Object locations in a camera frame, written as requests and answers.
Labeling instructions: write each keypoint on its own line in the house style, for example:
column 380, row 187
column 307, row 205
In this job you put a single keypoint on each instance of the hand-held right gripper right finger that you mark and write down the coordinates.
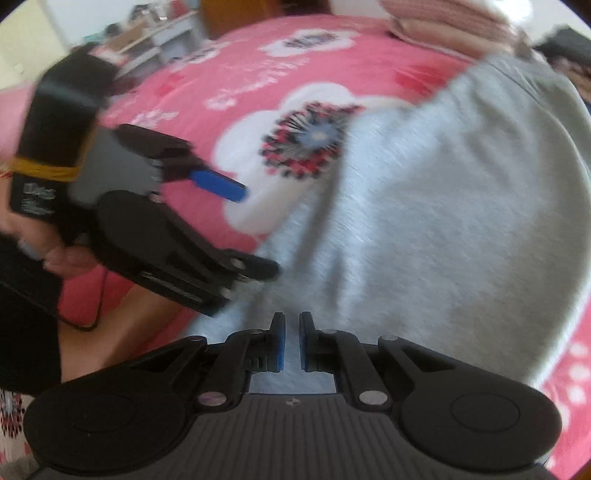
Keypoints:
column 303, row 341

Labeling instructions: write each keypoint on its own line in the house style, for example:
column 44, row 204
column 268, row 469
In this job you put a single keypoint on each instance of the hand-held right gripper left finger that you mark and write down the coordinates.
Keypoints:
column 280, row 341

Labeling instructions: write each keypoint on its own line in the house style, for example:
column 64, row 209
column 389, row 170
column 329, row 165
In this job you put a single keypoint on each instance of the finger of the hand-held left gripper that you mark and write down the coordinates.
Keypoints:
column 258, row 268
column 217, row 182

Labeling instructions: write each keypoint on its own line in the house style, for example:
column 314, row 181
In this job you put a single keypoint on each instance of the grey sweatpants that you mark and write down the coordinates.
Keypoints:
column 438, row 207

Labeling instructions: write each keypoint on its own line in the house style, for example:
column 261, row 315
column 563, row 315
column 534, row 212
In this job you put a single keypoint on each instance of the person's left hand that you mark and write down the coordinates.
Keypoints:
column 69, row 263

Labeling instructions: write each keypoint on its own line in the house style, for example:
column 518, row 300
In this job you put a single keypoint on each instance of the white shelf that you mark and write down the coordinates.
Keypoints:
column 161, row 37

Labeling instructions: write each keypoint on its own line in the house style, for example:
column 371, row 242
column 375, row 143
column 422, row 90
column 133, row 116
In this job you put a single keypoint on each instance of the wooden door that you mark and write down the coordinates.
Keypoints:
column 240, row 14

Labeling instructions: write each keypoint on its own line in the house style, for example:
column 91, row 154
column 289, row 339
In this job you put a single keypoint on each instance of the pink floral blanket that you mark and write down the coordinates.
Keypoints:
column 369, row 64

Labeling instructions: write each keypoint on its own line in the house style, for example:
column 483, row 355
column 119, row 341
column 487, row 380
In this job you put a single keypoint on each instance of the beige folded garment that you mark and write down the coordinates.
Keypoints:
column 461, row 41

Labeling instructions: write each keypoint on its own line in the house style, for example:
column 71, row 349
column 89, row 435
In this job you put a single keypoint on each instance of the black folded garment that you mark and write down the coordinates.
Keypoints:
column 568, row 46

